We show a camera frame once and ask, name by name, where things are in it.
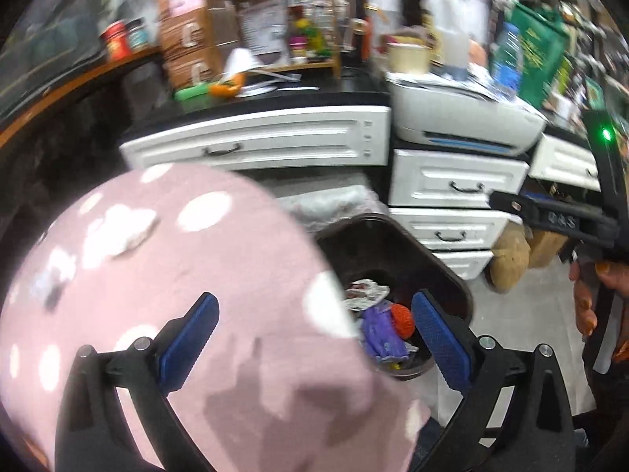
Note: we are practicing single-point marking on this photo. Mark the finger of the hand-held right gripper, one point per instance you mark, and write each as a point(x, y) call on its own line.
point(555, 219)

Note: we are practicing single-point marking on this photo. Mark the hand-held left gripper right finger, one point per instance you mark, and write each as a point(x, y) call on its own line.
point(440, 339)

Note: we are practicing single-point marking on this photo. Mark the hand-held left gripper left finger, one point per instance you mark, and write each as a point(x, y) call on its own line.
point(189, 339)

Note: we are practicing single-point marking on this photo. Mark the orange net ball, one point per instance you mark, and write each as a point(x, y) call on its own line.
point(403, 322)

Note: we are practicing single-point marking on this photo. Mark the purple plastic wrapper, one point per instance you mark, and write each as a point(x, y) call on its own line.
point(381, 334)

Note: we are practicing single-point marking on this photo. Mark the silver wrapper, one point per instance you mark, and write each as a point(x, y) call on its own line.
point(364, 292)

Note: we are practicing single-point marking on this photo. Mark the brown plastic trash bin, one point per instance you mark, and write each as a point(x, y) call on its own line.
point(383, 250)

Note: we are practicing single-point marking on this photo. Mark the person's right hand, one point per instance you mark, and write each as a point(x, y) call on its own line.
point(585, 305)

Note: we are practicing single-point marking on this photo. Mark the white side desk drawer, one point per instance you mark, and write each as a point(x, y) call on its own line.
point(560, 162)

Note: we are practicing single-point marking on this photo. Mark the burlap sack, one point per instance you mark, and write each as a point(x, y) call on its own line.
point(511, 260)

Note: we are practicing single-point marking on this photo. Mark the pink dotted blanket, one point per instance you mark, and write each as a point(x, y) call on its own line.
point(172, 275)

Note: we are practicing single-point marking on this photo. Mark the white printer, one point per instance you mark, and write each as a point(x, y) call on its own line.
point(457, 113)

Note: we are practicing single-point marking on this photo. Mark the green shopping bag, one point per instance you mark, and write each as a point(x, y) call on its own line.
point(538, 49)

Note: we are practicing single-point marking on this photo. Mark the clear water bottle blue label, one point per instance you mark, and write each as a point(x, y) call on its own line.
point(506, 59)

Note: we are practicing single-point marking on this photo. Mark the white plastic bag liner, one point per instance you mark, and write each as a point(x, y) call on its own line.
point(334, 201)

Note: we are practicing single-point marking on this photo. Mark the translucent plastic jug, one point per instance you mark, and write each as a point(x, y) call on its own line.
point(449, 29)

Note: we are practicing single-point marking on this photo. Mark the beige round tub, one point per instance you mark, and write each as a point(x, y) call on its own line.
point(408, 58)

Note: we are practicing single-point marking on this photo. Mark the wide white desk drawer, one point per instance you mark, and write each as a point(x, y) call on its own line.
point(275, 137)

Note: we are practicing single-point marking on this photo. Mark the green and orange toy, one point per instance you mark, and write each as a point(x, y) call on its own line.
point(196, 92)

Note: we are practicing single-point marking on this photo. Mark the curved wooden ledge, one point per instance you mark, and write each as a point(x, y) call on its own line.
point(73, 91)

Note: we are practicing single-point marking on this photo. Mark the white paper cone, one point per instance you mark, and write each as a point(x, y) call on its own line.
point(241, 61)

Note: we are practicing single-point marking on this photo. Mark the wooden desk shelf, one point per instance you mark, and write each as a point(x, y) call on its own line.
point(314, 66)

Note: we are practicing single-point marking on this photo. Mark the brown box with white hooks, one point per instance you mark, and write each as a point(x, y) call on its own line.
point(179, 54)

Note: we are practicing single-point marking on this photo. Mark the colourful toy figure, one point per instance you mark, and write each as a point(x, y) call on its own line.
point(309, 34)

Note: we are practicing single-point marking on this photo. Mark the red canister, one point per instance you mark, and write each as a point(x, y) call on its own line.
point(116, 40)

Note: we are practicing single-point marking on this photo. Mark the teal jar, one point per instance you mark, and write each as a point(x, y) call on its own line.
point(137, 34)

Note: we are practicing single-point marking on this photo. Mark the printed paper sheet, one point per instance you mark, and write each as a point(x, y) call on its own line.
point(263, 24)

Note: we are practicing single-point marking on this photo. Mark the small white pedestal drawer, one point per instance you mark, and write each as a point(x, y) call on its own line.
point(467, 263)

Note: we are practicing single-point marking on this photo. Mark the middle white pedestal drawer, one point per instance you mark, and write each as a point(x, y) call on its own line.
point(471, 226)

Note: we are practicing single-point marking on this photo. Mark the large white pedestal drawer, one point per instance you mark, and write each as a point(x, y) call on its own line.
point(432, 177)

